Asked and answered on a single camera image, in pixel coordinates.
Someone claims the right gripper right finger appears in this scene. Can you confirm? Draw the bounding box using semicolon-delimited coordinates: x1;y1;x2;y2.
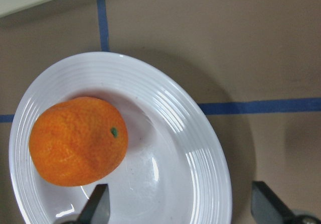
251;181;295;224

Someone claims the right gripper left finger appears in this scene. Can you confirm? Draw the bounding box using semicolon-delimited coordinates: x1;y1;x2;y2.
77;184;110;224

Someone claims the orange fruit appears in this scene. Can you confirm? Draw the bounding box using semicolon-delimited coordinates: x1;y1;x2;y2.
29;97;128;186

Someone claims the white round plate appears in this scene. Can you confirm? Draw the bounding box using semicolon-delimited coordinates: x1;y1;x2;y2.
9;52;232;223

